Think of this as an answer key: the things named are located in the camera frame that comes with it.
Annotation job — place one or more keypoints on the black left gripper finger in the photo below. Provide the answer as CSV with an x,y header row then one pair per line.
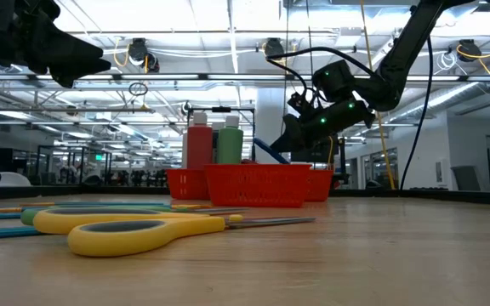
x,y
79,70
62,44

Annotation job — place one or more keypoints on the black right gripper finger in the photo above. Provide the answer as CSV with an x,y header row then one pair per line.
x,y
294,127
292,146

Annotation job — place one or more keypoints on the green paint bottle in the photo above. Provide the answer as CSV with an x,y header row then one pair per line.
x,y
229,146

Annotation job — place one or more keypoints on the red paint bottle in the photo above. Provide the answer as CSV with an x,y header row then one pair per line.
x,y
199,149

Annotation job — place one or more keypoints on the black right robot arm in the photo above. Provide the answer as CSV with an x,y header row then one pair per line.
x,y
411,42

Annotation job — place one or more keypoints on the white square column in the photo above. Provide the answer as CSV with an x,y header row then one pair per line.
x,y
270,106

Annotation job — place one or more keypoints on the black monitor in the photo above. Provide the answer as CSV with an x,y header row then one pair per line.
x,y
326,151

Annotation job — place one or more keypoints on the red plastic mesh basket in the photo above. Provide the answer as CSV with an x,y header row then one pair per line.
x,y
258,187
187,185
321,185

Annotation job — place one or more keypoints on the white rounded object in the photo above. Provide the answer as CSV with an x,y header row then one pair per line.
x,y
4,180

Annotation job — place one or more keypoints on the grey office chair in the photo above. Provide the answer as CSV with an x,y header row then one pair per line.
x,y
468,178

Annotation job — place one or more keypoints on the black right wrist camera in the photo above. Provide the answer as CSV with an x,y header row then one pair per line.
x,y
300,104

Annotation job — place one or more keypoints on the black table edge rail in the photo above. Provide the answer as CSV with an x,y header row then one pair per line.
x,y
440,195

